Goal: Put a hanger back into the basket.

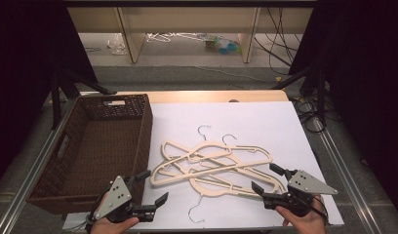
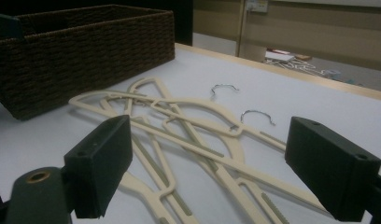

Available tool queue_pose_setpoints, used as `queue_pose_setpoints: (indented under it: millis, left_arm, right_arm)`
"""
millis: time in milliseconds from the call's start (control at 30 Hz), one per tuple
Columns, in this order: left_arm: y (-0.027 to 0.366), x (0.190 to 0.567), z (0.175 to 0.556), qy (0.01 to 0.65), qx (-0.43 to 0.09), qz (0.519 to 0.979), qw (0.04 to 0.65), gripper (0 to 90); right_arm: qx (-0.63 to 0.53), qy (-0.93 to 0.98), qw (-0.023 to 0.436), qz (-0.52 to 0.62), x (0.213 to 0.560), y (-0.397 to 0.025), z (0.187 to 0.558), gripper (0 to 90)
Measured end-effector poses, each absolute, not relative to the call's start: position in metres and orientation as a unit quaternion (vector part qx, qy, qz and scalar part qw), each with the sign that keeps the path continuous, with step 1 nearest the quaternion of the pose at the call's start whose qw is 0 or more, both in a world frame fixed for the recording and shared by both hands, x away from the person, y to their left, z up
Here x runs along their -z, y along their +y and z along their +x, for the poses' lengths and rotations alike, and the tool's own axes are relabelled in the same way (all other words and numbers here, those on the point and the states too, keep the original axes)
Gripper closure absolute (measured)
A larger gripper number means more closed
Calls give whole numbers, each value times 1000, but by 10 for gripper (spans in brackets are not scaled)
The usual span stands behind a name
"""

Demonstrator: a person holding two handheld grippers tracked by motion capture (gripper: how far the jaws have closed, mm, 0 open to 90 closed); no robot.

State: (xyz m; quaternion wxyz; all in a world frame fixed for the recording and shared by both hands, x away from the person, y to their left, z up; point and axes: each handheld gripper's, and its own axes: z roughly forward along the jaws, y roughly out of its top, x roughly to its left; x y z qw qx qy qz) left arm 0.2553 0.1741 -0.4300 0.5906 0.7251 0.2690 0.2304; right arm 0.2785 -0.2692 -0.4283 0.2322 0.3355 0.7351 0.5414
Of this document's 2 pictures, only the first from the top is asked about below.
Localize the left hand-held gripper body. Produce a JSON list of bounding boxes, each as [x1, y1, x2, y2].
[[93, 175, 158, 224]]

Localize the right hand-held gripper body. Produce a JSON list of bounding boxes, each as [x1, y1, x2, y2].
[[261, 169, 338, 217]]

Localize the brown wicker basket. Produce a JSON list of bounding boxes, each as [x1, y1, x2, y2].
[[25, 93, 154, 215]]

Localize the person's left hand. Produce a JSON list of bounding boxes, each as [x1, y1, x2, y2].
[[89, 193, 140, 234]]

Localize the person's right hand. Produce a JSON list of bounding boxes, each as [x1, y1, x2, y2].
[[274, 194, 329, 234]]

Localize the white paper sheet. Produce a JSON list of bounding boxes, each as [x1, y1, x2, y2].
[[62, 100, 345, 232]]

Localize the black tripod stand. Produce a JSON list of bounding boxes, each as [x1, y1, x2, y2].
[[50, 62, 118, 131], [270, 59, 329, 127]]

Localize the light wooden table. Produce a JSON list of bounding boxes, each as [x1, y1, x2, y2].
[[79, 90, 290, 105]]

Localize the black curtain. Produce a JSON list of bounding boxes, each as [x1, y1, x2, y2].
[[0, 0, 99, 193], [288, 0, 398, 223]]

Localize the clear plastic bag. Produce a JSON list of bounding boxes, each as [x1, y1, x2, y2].
[[105, 33, 129, 57]]

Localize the colourful plastic toys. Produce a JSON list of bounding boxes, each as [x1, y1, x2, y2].
[[202, 34, 244, 57]]

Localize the white hangers on floor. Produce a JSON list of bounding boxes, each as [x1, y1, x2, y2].
[[144, 31, 205, 44]]

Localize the light wooden desk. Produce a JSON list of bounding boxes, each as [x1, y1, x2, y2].
[[65, 5, 316, 64]]

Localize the right hand-held gripper cable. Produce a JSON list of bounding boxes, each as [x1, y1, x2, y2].
[[312, 194, 330, 226]]

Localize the hand-held gripper cable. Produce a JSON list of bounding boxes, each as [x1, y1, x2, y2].
[[312, 194, 330, 226], [65, 213, 100, 234]]

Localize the aluminium frame rail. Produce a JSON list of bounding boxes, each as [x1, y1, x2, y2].
[[0, 97, 76, 234], [312, 116, 385, 234]]

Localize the left hand-held gripper cable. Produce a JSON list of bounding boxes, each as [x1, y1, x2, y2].
[[65, 213, 100, 234]]

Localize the coiled black floor cables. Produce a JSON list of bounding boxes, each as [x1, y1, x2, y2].
[[292, 95, 328, 135]]

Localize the thin floor cable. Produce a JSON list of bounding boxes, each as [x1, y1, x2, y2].
[[196, 65, 270, 84]]

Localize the hanging black cables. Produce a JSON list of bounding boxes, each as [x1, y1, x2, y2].
[[253, 7, 302, 76]]

